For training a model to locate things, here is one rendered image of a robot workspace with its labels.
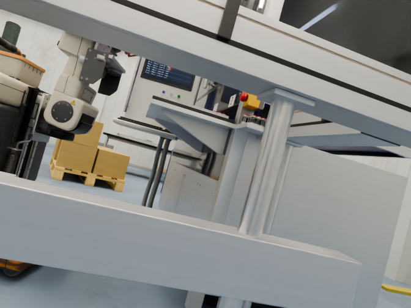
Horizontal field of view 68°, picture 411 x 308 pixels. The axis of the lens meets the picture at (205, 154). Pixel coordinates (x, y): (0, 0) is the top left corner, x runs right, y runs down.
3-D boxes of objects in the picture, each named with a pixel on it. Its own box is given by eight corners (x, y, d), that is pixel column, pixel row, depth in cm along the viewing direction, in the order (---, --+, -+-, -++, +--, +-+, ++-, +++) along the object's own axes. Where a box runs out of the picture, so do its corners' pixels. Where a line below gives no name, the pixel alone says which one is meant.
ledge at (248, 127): (263, 136, 144) (264, 132, 144) (276, 135, 131) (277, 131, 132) (236, 128, 141) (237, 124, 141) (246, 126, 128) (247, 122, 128)
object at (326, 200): (238, 231, 362) (257, 159, 365) (367, 340, 161) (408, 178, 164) (155, 212, 340) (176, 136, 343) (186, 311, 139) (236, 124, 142)
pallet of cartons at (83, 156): (111, 177, 538) (123, 132, 541) (123, 193, 410) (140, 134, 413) (49, 164, 498) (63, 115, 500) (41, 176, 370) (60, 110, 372)
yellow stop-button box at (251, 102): (255, 111, 141) (260, 96, 142) (262, 109, 134) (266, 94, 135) (241, 106, 140) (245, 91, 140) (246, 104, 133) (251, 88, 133)
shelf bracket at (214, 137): (221, 154, 154) (227, 129, 154) (222, 154, 151) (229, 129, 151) (154, 135, 146) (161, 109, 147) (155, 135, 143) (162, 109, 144)
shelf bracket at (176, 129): (200, 152, 202) (205, 133, 203) (200, 152, 200) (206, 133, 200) (149, 138, 195) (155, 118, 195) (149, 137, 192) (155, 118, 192)
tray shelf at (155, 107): (213, 137, 213) (214, 134, 213) (250, 133, 145) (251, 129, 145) (145, 117, 202) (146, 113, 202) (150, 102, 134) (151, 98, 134)
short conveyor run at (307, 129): (252, 137, 144) (262, 105, 144) (282, 146, 147) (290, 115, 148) (356, 131, 77) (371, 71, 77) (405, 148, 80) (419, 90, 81)
